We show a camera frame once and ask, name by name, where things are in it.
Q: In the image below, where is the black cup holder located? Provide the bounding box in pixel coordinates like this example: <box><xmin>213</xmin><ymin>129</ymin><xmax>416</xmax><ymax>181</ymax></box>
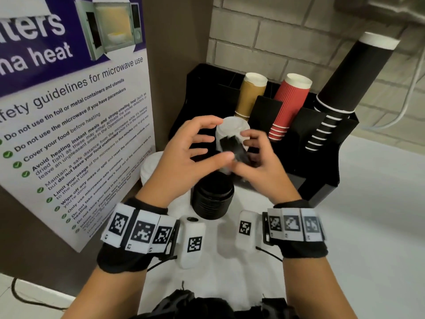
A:
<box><xmin>168</xmin><ymin>62</ymin><xmax>359</xmax><ymax>207</ymax></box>

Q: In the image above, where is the white wall cable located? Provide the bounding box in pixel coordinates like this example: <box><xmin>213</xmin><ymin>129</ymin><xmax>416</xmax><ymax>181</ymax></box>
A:
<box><xmin>362</xmin><ymin>46</ymin><xmax>425</xmax><ymax>130</ymax></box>

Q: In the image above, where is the stack of black paper cups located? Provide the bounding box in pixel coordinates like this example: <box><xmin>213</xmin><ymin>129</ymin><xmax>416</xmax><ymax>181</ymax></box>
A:
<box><xmin>305</xmin><ymin>31</ymin><xmax>400</xmax><ymax>152</ymax></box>

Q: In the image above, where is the person's left forearm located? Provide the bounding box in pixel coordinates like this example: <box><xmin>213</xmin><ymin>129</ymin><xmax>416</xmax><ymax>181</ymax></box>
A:
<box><xmin>61</xmin><ymin>267</ymin><xmax>148</xmax><ymax>319</ymax></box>

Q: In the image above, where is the black power cable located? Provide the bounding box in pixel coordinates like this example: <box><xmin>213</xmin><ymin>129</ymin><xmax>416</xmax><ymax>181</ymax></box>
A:
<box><xmin>12</xmin><ymin>278</ymin><xmax>69</xmax><ymax>311</ymax></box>

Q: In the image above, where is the black left wrist marker band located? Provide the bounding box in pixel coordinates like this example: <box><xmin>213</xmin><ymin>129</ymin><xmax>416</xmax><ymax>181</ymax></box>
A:
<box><xmin>97</xmin><ymin>197</ymin><xmax>182</xmax><ymax>273</ymax></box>

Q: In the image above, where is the black wrist marker band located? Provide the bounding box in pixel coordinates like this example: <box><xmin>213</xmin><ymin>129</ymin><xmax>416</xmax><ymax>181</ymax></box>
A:
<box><xmin>97</xmin><ymin>197</ymin><xmax>182</xmax><ymax>273</ymax></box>
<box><xmin>262</xmin><ymin>199</ymin><xmax>329</xmax><ymax>260</ymax></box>

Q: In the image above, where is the black camera cable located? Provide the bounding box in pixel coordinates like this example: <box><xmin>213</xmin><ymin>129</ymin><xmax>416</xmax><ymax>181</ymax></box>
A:
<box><xmin>147</xmin><ymin>255</ymin><xmax>178</xmax><ymax>272</ymax></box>
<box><xmin>255</xmin><ymin>247</ymin><xmax>283</xmax><ymax>262</ymax></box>

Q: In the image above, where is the person's right hand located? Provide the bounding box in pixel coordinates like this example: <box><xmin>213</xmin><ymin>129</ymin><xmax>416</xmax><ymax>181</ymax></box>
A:
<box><xmin>232</xmin><ymin>129</ymin><xmax>302</xmax><ymax>205</ymax></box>

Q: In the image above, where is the grey wall-mounted appliance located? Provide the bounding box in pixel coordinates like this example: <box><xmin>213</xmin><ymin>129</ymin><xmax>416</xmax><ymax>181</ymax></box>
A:
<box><xmin>335</xmin><ymin>0</ymin><xmax>425</xmax><ymax>25</ymax></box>

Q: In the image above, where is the person's left hand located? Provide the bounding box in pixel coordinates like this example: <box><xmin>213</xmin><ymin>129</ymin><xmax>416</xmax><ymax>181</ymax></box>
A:
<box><xmin>136</xmin><ymin>115</ymin><xmax>235</xmax><ymax>208</ymax></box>

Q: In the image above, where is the stack of gold paper cups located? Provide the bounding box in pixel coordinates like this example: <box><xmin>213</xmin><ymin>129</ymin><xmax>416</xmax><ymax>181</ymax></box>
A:
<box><xmin>234</xmin><ymin>72</ymin><xmax>268</xmax><ymax>122</ymax></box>

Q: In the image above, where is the stack of red paper cups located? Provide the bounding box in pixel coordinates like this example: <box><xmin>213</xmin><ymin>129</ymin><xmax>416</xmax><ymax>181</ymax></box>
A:
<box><xmin>268</xmin><ymin>73</ymin><xmax>313</xmax><ymax>142</ymax></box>

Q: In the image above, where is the black chest harness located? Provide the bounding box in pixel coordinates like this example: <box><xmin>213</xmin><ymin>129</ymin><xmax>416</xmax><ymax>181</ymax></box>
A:
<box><xmin>132</xmin><ymin>290</ymin><xmax>299</xmax><ymax>319</ymax></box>

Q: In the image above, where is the microwave safety poster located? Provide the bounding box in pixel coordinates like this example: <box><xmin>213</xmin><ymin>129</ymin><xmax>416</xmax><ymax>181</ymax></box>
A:
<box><xmin>0</xmin><ymin>0</ymin><xmax>156</xmax><ymax>253</ymax></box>

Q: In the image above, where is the black right wrist marker band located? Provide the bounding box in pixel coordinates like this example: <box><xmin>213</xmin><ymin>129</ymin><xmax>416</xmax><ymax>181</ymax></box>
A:
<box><xmin>262</xmin><ymin>199</ymin><xmax>329</xmax><ymax>260</ymax></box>

